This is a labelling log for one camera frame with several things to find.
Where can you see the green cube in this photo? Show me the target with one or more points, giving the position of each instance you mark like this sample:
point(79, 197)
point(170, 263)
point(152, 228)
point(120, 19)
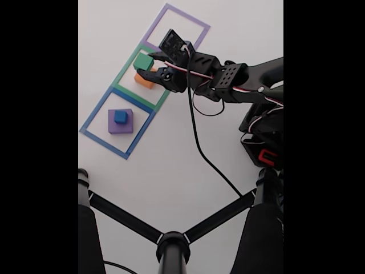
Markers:
point(142, 61)

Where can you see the small blue cube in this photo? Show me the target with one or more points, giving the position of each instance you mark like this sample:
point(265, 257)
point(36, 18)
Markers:
point(120, 117)

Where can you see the purple cube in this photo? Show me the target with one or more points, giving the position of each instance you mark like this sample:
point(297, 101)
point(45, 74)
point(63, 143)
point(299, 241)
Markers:
point(112, 128)

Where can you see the orange cube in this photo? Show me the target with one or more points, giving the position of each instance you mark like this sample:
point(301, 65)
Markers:
point(142, 81)

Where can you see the black tripod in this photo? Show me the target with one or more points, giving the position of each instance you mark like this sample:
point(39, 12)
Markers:
point(172, 251)

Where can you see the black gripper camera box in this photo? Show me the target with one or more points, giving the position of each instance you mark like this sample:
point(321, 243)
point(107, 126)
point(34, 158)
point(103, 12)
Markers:
point(175, 47)

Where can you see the purple square frame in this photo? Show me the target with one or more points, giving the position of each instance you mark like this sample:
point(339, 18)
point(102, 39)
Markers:
point(155, 25)

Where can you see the green square frame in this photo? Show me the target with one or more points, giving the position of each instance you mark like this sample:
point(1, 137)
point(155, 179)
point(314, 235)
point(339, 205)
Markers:
point(125, 68)

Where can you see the blue square frame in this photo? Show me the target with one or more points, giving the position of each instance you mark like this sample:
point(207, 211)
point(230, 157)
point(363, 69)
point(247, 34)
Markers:
point(94, 114)

